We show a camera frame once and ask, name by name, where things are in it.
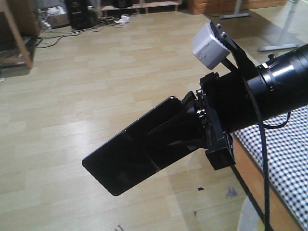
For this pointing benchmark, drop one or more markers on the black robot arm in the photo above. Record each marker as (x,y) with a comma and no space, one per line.
(275,87)

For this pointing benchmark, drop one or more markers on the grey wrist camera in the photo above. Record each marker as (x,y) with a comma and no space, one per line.
(207,48)

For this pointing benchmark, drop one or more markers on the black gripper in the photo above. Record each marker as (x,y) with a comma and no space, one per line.
(228,108)

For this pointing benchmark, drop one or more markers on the black white checkered duvet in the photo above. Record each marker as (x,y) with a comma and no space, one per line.
(288,162)

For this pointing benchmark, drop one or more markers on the black smartphone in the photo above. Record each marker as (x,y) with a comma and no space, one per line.
(129,157)

